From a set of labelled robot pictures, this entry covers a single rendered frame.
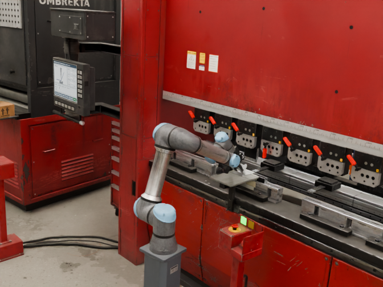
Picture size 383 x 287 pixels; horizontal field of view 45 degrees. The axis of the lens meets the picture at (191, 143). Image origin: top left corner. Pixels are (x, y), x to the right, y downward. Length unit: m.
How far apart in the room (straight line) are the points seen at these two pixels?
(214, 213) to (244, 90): 0.84
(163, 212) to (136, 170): 1.18
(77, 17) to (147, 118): 0.86
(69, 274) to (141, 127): 1.26
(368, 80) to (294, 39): 0.49
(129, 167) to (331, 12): 1.87
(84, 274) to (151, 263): 1.36
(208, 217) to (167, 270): 0.80
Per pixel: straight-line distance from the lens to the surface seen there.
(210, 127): 3.16
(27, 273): 3.85
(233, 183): 2.82
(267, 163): 3.16
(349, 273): 2.63
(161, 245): 2.43
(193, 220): 3.29
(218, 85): 3.06
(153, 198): 2.46
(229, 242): 2.69
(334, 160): 2.61
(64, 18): 3.46
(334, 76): 2.55
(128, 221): 3.75
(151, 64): 3.37
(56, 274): 3.80
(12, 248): 4.05
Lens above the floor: 1.99
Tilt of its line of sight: 16 degrees down
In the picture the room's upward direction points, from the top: 3 degrees clockwise
